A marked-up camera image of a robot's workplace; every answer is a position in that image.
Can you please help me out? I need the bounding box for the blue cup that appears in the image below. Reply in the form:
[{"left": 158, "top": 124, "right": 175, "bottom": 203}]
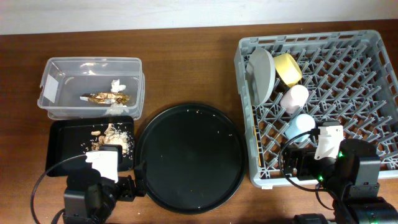
[{"left": 284, "top": 114, "right": 315, "bottom": 140}]

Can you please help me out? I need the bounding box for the white tissue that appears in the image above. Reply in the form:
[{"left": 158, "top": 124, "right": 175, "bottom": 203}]
[
  {"left": 111, "top": 79, "right": 126, "bottom": 93},
  {"left": 105, "top": 103, "right": 127, "bottom": 116}
]

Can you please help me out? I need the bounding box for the brown gold snack wrapper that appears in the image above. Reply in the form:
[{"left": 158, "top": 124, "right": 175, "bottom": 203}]
[{"left": 80, "top": 92, "right": 130, "bottom": 105}]

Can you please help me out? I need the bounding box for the pink cup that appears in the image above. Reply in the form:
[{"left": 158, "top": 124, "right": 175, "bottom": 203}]
[{"left": 280, "top": 85, "right": 309, "bottom": 114}]

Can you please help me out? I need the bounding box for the yellow bowl with food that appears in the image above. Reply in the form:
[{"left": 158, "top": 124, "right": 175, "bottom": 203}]
[{"left": 273, "top": 53, "right": 302, "bottom": 87}]

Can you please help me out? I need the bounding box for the grey plate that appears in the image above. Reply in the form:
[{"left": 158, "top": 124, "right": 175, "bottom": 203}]
[{"left": 246, "top": 48, "right": 275, "bottom": 106}]

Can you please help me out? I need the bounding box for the wooden chopstick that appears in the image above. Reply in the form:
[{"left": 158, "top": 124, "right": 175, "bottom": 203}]
[{"left": 253, "top": 127, "right": 262, "bottom": 167}]

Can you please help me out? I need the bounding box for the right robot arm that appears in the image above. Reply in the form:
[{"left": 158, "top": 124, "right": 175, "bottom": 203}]
[{"left": 278, "top": 121, "right": 397, "bottom": 224}]

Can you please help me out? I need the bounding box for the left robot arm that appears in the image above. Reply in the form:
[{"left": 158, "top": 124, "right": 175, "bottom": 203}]
[{"left": 62, "top": 145, "right": 147, "bottom": 223}]

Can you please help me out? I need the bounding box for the grey dishwasher rack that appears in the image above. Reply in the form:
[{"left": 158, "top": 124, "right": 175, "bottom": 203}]
[{"left": 234, "top": 30, "right": 397, "bottom": 189}]

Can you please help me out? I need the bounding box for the food scraps pile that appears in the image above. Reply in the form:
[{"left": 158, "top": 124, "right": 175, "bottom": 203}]
[{"left": 81, "top": 123, "right": 133, "bottom": 155}]

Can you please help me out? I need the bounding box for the black rectangular tray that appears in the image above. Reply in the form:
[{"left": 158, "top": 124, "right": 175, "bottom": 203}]
[{"left": 45, "top": 116, "right": 134, "bottom": 172}]

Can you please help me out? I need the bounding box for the round black tray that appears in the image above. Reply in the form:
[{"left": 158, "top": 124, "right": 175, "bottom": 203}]
[{"left": 134, "top": 103, "right": 248, "bottom": 215}]

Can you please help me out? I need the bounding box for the clear plastic bin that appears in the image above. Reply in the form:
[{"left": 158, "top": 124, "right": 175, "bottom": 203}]
[{"left": 37, "top": 57, "right": 146, "bottom": 120}]

